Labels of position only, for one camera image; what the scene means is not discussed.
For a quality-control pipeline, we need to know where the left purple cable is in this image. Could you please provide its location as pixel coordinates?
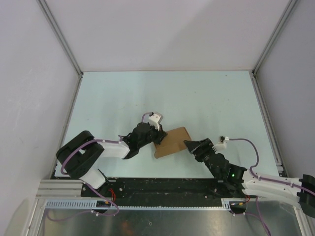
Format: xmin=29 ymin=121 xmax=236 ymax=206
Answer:
xmin=46 ymin=112 xmax=155 ymax=222

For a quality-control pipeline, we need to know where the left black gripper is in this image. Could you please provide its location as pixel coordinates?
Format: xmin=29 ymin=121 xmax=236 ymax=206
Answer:
xmin=138 ymin=122 xmax=167 ymax=148

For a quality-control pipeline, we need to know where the aluminium frame rail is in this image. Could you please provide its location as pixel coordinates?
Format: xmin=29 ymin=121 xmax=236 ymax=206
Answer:
xmin=36 ymin=179 xmax=83 ymax=199

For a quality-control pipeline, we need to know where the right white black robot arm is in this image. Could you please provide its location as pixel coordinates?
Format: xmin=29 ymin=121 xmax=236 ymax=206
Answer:
xmin=184 ymin=136 xmax=315 ymax=218

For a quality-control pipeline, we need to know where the perforated cable duct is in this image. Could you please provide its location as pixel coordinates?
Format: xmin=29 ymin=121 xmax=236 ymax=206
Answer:
xmin=44 ymin=198 xmax=252 ymax=211

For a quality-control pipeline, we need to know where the brown cardboard box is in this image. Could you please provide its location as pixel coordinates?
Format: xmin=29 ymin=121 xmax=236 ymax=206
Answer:
xmin=154 ymin=127 xmax=191 ymax=159

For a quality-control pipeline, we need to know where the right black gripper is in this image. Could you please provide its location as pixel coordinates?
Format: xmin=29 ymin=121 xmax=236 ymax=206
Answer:
xmin=183 ymin=138 xmax=216 ymax=168

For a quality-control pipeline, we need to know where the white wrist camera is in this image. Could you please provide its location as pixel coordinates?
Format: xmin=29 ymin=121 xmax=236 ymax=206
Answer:
xmin=148 ymin=112 xmax=163 ymax=131
xmin=212 ymin=136 xmax=230 ymax=152

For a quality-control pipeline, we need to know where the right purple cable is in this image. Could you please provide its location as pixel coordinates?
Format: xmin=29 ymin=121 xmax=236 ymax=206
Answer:
xmin=227 ymin=138 xmax=306 ymax=234

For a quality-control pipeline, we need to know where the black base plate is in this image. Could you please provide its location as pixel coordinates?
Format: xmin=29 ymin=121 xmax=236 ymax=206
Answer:
xmin=81 ymin=177 xmax=254 ymax=208

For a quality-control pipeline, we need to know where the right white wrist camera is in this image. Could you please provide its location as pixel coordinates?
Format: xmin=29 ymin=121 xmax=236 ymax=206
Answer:
xmin=212 ymin=136 xmax=230 ymax=152

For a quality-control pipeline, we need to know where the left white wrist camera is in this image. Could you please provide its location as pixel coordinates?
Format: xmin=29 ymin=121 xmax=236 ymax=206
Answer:
xmin=148 ymin=112 xmax=163 ymax=131

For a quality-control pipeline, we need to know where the purple cable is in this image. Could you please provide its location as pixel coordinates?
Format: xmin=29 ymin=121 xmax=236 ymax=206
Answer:
xmin=227 ymin=138 xmax=306 ymax=234
xmin=46 ymin=112 xmax=155 ymax=222

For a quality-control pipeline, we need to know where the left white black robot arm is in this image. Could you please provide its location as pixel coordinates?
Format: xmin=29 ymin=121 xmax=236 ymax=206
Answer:
xmin=56 ymin=122 xmax=167 ymax=197

